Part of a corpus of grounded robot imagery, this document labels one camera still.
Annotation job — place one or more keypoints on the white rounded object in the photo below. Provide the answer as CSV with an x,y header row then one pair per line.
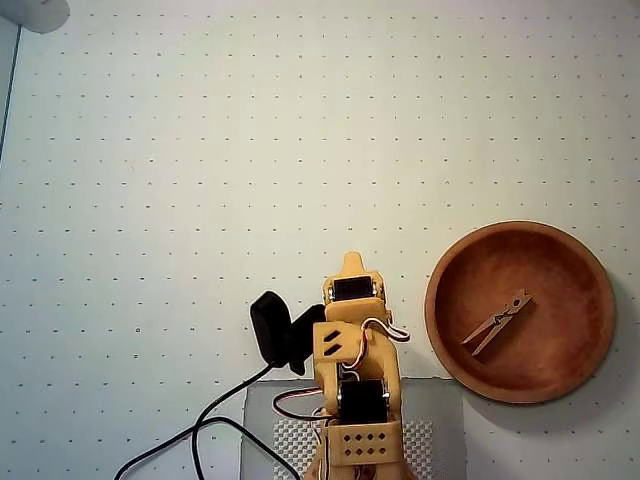
x,y
35,12

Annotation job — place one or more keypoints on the brown wooden bowl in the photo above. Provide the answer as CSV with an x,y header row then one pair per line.
x,y
550,250

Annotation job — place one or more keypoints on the yellow gripper with servo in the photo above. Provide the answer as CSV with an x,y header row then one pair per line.
x,y
351,289

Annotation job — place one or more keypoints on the white mesh grip mat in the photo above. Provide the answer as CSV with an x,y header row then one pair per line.
x,y
291,442

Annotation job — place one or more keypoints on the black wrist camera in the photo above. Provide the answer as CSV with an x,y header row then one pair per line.
x,y
272,330

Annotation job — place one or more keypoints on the wooden clothespin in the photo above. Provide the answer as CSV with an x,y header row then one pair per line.
x,y
500,322

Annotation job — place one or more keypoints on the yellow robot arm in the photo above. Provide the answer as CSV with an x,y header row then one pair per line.
x,y
380,365

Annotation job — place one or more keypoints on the grey base plate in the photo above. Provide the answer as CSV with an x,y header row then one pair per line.
x,y
440,400

